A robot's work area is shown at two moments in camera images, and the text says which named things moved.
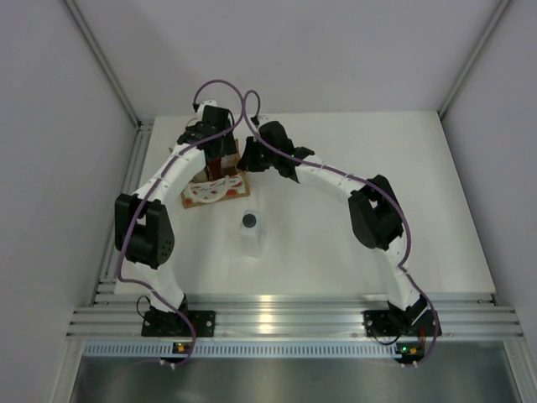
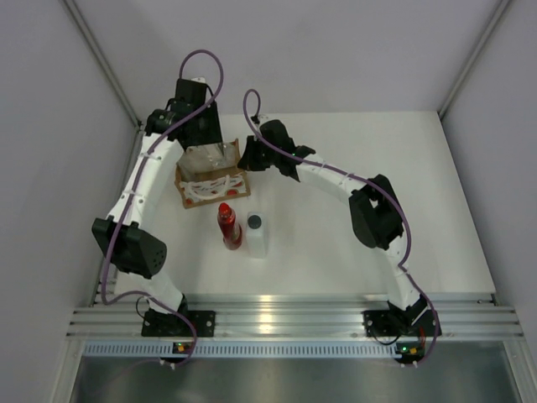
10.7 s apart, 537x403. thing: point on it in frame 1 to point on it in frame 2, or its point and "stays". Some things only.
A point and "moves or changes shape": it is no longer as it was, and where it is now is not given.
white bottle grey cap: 251,233 moves or changes shape
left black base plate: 204,321 stays
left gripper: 227,145 to 212,134
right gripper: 247,161 stays
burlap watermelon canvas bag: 232,184 stays
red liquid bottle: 215,169 to 230,229
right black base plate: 379,323 stays
